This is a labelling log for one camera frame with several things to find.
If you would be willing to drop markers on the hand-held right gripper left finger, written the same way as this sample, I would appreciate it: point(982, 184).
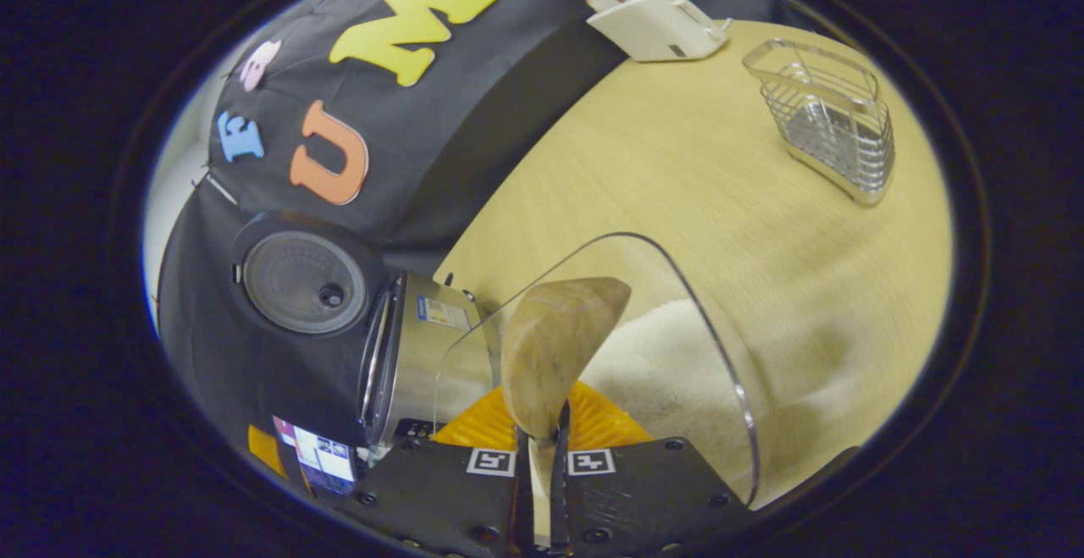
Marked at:
point(440, 499)

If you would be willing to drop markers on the computer monitor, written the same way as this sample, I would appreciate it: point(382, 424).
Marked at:
point(326, 456)

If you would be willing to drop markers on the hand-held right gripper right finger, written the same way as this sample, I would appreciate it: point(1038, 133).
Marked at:
point(644, 499)

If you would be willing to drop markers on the wooden spoon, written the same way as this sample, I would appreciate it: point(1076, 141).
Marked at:
point(550, 346)

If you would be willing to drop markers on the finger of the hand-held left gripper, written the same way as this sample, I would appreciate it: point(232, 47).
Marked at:
point(264, 450)

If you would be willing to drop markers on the white rice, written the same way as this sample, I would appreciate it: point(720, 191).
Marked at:
point(660, 363)

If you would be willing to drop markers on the white toaster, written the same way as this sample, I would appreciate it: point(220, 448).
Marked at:
point(656, 29)

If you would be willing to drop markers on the dark grey rice cooker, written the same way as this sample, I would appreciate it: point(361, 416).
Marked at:
point(305, 283)

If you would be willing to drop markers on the clear plastic container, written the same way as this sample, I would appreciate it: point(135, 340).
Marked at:
point(724, 422)

